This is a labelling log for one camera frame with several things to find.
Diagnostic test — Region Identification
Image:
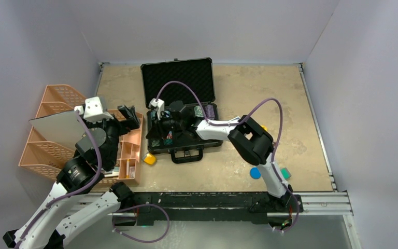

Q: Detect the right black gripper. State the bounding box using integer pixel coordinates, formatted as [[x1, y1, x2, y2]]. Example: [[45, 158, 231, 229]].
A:
[[147, 112, 185, 141]]

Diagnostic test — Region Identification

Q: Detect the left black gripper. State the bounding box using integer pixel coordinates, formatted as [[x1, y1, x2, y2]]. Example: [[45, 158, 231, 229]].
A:
[[81, 104, 139, 166]]

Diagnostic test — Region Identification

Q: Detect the purple chip stack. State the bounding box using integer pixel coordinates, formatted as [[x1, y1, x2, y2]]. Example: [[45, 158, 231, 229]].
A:
[[204, 104, 216, 120]]

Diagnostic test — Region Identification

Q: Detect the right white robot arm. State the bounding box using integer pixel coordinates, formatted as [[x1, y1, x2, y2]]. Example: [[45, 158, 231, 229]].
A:
[[146, 99, 302, 212]]

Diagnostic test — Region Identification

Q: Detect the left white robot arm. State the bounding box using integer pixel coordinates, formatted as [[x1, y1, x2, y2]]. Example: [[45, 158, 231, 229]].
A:
[[3, 104, 140, 248]]

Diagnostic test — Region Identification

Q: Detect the black poker set case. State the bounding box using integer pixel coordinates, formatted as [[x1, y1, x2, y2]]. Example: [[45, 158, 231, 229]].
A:
[[140, 57, 223, 164]]

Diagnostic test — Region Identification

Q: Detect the light blue chip stack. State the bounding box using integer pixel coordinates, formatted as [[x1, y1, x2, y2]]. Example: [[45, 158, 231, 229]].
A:
[[163, 131, 173, 145]]

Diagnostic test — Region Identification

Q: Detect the dark green chip stack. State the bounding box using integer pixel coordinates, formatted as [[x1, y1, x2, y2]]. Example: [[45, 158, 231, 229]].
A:
[[150, 111, 161, 147]]

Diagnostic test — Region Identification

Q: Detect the orange plastic desk organizer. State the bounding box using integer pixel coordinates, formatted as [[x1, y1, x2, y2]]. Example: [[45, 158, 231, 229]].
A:
[[116, 112, 143, 186]]

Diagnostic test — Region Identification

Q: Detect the yellow orange block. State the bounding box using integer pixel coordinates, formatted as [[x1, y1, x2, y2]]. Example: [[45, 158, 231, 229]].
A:
[[143, 153, 157, 165]]

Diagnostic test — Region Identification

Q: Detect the grey flat board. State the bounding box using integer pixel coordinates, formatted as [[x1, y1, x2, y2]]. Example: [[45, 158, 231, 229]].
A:
[[29, 109, 122, 159]]

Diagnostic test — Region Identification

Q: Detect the blue round button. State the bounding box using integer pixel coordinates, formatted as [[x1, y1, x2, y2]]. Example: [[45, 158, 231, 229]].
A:
[[249, 167, 261, 179]]

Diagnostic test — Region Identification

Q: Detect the orange plastic file rack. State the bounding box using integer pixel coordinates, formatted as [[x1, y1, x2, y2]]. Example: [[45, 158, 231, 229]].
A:
[[18, 84, 124, 188]]

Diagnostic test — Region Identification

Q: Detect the green dealer block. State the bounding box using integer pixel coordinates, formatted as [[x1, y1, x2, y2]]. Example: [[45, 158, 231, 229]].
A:
[[280, 168, 292, 180]]

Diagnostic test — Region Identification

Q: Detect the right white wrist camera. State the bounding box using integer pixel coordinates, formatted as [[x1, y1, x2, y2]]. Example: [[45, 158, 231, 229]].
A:
[[148, 98, 165, 120]]

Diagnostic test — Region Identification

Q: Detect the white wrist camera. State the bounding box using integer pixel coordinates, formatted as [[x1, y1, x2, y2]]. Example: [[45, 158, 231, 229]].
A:
[[148, 98, 165, 120], [74, 96, 113, 123]]

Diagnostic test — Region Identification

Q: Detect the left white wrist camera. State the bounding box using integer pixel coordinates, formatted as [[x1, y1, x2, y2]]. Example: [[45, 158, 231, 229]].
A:
[[74, 96, 113, 123]]

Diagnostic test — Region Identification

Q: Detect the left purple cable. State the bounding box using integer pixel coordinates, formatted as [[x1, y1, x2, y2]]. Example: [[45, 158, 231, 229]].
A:
[[13, 112, 170, 249]]

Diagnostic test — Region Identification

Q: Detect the purple cable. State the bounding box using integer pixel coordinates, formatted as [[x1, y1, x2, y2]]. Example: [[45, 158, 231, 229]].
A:
[[156, 81, 304, 234], [13, 112, 170, 249]]

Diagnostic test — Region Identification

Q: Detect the black base frame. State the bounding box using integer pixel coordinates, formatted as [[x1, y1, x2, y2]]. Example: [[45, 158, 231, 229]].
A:
[[112, 191, 304, 229]]

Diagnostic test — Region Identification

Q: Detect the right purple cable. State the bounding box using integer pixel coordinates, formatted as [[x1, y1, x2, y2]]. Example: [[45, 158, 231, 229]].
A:
[[156, 81, 304, 234]]

